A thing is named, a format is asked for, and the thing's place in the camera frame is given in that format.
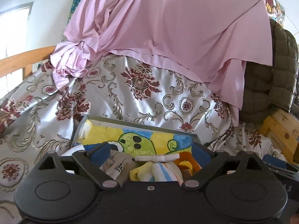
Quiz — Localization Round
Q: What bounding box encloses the white cloth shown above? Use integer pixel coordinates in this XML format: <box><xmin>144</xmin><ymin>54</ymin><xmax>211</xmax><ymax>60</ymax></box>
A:
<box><xmin>62</xmin><ymin>144</ymin><xmax>85</xmax><ymax>156</ymax></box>

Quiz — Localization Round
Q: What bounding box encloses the striped white orange towel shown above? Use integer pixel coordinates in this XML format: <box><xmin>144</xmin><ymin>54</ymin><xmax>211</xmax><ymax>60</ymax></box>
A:
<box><xmin>129</xmin><ymin>152</ymin><xmax>202</xmax><ymax>185</ymax></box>

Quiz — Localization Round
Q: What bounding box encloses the grey tray with dinosaur picture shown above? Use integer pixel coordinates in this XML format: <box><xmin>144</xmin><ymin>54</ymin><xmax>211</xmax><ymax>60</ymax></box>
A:
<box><xmin>71</xmin><ymin>115</ymin><xmax>200</xmax><ymax>157</ymax></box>

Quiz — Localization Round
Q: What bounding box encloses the floral satin bed cover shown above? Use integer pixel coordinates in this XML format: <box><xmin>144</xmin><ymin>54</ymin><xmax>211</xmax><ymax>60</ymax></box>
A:
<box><xmin>1</xmin><ymin>56</ymin><xmax>283</xmax><ymax>223</ymax></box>

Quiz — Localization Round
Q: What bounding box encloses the wooden headboard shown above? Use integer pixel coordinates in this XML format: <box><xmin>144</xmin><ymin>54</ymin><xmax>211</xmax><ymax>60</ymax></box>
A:
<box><xmin>258</xmin><ymin>108</ymin><xmax>299</xmax><ymax>164</ymax></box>

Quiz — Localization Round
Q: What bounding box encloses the olive quilted jacket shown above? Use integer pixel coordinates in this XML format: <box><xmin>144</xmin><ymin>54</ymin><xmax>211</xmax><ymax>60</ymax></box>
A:
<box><xmin>239</xmin><ymin>19</ymin><xmax>298</xmax><ymax>123</ymax></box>

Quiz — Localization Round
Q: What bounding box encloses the pink sheet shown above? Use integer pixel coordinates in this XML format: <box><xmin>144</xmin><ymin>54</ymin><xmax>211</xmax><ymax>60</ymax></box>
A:
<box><xmin>51</xmin><ymin>0</ymin><xmax>273</xmax><ymax>108</ymax></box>

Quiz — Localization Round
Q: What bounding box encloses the window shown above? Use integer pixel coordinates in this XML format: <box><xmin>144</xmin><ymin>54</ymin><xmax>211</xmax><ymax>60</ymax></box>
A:
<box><xmin>1</xmin><ymin>2</ymin><xmax>33</xmax><ymax>97</ymax></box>

